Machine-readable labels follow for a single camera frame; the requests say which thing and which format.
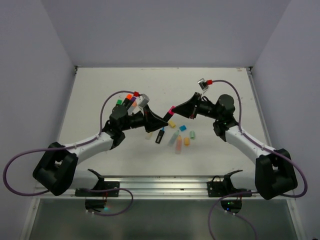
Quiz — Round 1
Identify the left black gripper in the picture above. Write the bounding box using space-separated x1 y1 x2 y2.
120 105 167 135

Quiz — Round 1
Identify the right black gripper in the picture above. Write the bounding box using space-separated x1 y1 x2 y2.
173 91 222 120

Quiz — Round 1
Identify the blue black highlighter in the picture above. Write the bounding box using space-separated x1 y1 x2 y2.
155 127 165 144

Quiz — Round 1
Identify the pastel yellow highlighter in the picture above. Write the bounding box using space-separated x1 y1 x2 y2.
145 132 153 140

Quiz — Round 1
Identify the pink cap black highlighter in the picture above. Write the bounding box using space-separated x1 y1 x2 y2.
163 106 175 122

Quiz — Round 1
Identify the pastel yellow cap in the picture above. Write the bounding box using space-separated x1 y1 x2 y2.
168 120 176 129

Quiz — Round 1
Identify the blue cap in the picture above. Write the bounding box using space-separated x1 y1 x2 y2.
179 125 187 132

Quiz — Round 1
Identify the pastel green cap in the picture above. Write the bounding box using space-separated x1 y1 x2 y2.
189 130 196 140

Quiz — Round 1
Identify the peach cap clear highlighter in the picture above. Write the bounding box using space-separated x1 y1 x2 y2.
127 101 138 115

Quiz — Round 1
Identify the pastel green highlighter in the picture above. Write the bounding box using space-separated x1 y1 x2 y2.
167 130 180 147

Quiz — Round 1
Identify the pastel orange cap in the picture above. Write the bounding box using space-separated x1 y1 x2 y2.
183 137 190 146

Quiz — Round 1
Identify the pastel orange highlighter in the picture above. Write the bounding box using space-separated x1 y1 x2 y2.
175 135 183 154

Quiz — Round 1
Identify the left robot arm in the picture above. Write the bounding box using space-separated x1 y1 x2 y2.
32 105 168 197

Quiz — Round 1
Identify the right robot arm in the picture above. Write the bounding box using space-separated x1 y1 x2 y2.
173 92 298 200

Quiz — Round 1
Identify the orange cap black highlighter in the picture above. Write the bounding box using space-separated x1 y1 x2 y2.
122 94 133 107

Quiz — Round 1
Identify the green cap black highlighter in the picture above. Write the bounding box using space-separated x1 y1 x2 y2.
116 99 123 105

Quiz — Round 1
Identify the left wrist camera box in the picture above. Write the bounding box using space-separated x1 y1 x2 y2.
137 93 150 109

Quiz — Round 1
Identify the aluminium rail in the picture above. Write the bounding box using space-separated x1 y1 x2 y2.
36 171 258 200

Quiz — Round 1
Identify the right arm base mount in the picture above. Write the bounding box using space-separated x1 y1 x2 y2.
206 170 252 214

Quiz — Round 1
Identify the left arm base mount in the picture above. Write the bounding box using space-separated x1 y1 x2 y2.
75 169 120 212

